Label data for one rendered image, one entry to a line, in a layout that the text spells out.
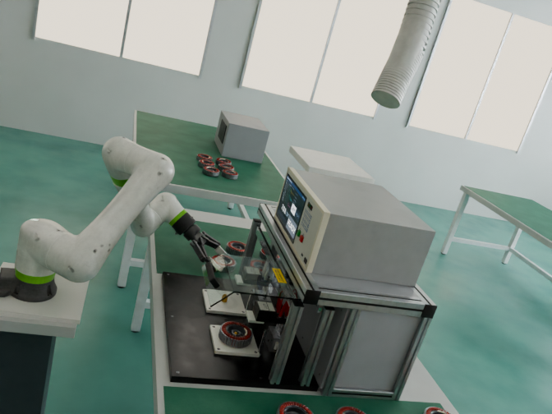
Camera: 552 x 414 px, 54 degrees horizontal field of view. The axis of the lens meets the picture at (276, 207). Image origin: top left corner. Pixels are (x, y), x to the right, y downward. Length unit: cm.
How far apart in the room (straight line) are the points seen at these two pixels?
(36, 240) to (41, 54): 465
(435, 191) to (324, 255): 607
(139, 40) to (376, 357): 500
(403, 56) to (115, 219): 176
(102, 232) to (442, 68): 593
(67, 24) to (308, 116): 282
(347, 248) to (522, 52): 632
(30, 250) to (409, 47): 204
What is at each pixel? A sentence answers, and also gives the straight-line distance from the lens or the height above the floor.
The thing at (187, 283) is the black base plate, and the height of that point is 77.
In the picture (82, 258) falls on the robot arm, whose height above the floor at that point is 99.
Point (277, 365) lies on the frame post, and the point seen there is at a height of 84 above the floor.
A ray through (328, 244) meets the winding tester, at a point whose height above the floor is 122.
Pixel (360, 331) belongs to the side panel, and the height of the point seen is 99.
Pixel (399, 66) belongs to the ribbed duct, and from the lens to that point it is 293.
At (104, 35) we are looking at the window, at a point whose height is 118.
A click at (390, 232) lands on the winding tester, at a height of 129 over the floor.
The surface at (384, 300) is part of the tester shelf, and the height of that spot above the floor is 111.
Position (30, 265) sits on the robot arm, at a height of 89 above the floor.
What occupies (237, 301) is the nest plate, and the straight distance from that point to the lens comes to 211.
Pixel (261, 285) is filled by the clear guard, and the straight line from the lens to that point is 165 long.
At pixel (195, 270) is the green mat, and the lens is 233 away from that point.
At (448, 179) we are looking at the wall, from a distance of 773.
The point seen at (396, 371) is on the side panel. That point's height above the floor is 85.
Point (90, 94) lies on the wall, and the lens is 638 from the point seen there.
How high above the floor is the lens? 180
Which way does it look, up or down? 18 degrees down
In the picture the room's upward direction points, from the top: 16 degrees clockwise
